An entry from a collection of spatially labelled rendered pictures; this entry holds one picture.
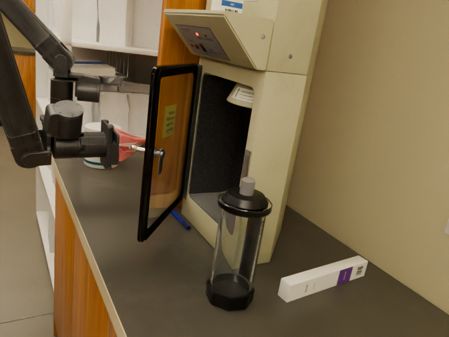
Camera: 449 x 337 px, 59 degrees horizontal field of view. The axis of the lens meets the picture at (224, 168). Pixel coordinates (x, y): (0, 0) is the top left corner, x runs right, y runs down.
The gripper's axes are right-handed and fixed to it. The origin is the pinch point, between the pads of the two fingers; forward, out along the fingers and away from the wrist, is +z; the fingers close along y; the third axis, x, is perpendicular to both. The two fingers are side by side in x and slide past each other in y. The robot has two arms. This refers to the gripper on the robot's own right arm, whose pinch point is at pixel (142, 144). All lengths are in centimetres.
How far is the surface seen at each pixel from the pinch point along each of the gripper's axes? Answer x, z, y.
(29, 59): 482, 8, -32
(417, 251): -36, 61, -19
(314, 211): 1, 61, -25
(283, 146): -18.8, 26.9, 4.5
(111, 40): 112, 19, 18
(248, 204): -31.7, 10.4, -2.6
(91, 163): 56, 0, -24
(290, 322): -40, 20, -26
